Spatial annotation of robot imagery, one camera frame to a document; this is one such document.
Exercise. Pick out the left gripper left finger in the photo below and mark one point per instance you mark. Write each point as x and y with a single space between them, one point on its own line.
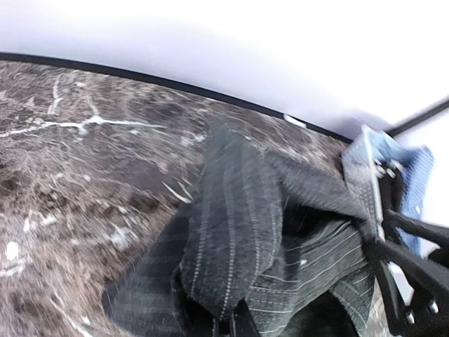
221 327

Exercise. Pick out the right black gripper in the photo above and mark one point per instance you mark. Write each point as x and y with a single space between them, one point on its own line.
427 312

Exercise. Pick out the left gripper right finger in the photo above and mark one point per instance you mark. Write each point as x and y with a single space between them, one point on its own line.
242 323

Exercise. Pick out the black pinstriped long sleeve shirt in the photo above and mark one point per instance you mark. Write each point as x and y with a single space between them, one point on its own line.
278 234

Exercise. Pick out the white perforated plastic basket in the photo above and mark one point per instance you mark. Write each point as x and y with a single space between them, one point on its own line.
360 175

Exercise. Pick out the blue checkered long sleeve shirt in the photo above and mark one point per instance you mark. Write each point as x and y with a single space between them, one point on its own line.
417 163

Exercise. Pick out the right black frame post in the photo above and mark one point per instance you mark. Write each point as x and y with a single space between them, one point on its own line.
419 118

